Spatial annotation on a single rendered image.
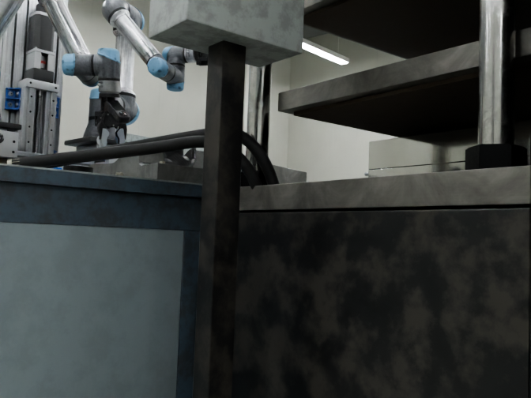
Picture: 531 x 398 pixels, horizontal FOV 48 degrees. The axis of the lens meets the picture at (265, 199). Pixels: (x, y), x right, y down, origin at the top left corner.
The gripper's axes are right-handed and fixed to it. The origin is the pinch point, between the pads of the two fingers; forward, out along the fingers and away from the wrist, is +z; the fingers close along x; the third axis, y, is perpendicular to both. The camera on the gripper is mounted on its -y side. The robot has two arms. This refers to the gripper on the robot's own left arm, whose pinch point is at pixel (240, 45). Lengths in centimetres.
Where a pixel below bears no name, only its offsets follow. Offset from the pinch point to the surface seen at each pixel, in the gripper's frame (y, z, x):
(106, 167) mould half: 50, -21, 67
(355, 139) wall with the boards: 12, -99, -764
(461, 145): 44, 90, 72
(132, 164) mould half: 49, -5, 77
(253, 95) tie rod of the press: 31, 38, 88
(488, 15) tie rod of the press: 23, 95, 124
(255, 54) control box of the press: 24, 46, 108
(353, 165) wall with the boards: 55, -102, -759
